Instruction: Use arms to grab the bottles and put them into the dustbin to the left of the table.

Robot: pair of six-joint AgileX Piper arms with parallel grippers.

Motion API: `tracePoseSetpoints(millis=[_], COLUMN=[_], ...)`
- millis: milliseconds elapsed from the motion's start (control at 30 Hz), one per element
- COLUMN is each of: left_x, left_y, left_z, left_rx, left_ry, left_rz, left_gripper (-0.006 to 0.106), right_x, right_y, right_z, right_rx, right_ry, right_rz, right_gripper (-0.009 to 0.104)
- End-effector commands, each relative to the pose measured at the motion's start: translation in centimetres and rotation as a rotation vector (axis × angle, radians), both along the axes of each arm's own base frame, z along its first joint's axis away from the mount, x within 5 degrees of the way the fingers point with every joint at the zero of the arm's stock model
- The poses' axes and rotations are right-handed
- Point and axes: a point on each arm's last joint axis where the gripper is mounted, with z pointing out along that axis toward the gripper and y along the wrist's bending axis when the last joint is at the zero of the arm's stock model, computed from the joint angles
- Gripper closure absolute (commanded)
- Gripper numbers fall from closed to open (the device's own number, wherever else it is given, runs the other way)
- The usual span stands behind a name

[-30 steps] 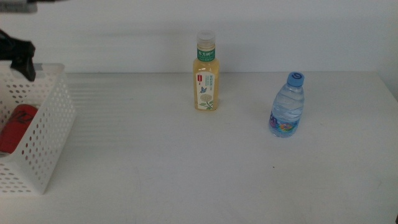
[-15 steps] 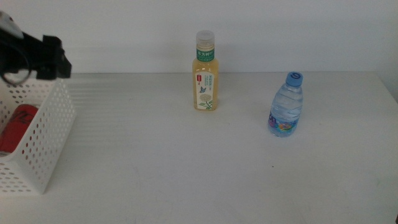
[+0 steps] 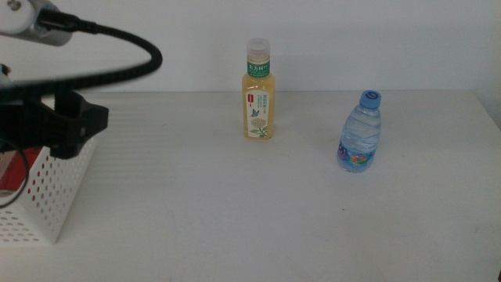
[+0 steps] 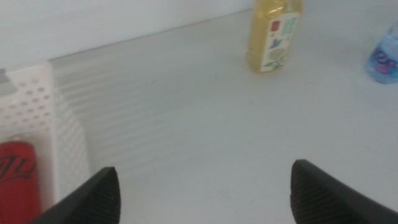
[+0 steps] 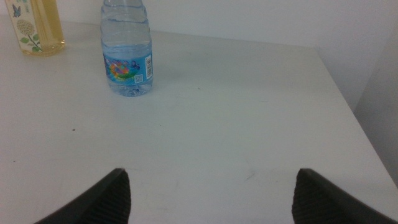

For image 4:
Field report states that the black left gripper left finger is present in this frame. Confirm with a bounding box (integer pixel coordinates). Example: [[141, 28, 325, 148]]
[[27, 166, 122, 224]]

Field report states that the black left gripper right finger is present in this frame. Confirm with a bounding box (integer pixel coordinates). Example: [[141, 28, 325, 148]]
[[289, 159, 398, 224]]

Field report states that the red soda can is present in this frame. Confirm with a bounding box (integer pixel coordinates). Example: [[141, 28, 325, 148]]
[[0, 141, 42, 224]]

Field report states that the clear water bottle blue cap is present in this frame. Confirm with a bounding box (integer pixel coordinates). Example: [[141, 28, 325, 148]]
[[364, 21, 398, 85]]

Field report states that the yellow tea bottle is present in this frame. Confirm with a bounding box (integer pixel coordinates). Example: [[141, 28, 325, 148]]
[[246, 0, 304, 75]]

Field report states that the white perforated plastic basket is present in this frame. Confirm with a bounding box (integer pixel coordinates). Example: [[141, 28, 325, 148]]
[[0, 62, 91, 213]]

